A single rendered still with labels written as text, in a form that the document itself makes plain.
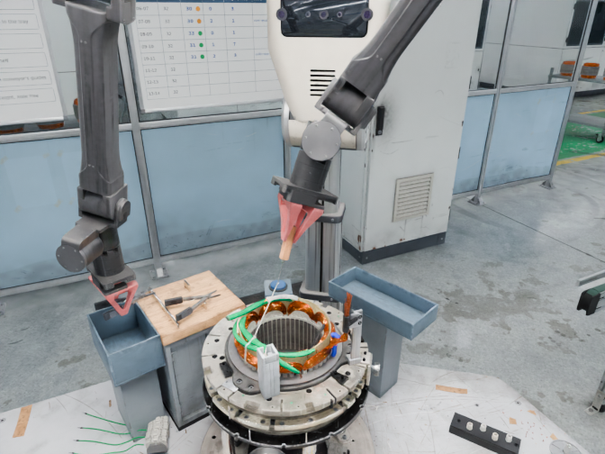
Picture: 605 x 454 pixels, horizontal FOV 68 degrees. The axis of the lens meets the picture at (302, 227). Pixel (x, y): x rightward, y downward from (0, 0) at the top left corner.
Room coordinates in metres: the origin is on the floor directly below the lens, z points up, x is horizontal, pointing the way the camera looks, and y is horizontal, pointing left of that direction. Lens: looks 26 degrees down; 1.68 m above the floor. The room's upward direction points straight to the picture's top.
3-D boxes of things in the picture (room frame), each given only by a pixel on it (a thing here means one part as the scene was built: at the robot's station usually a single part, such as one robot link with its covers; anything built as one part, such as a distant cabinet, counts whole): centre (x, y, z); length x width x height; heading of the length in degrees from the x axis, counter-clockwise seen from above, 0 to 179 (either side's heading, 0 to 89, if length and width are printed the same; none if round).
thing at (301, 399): (0.69, 0.03, 1.09); 0.32 x 0.32 x 0.01
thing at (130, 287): (0.78, 0.38, 1.15); 0.07 x 0.07 x 0.09; 42
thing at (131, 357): (0.79, 0.39, 0.92); 0.17 x 0.11 x 0.28; 37
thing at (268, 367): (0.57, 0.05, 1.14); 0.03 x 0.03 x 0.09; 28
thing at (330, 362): (0.69, 0.03, 1.05); 0.22 x 0.22 x 0.12
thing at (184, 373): (0.88, 0.27, 0.91); 0.19 x 0.19 x 0.26; 37
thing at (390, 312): (0.91, -0.19, 0.92); 0.25 x 0.11 x 0.28; 45
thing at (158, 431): (0.72, 0.33, 0.80); 0.10 x 0.05 x 0.04; 10
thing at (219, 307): (0.88, 0.27, 1.05); 0.20 x 0.19 x 0.02; 127
